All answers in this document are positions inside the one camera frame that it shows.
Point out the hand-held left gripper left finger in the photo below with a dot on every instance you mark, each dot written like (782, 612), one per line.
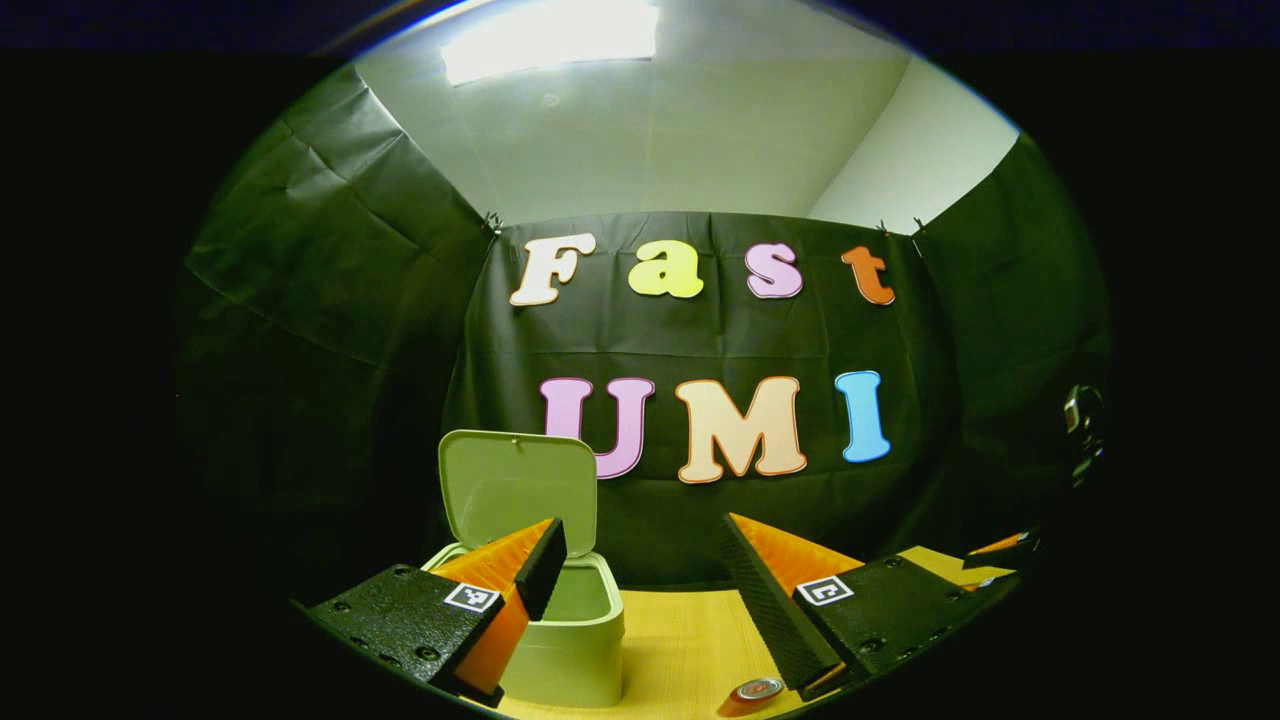
(545, 570)

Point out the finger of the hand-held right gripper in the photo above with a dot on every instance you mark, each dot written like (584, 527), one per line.
(1005, 552)

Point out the wooden desktop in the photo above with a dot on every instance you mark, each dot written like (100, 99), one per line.
(680, 640)

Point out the orange pop can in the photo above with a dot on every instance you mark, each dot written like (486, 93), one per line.
(755, 692)

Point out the pale green desktop garbage bin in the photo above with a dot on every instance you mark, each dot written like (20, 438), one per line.
(570, 640)

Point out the black backdrop cloth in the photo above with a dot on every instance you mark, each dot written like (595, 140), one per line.
(400, 300)

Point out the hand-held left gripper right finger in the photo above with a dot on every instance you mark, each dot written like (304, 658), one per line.
(770, 605)

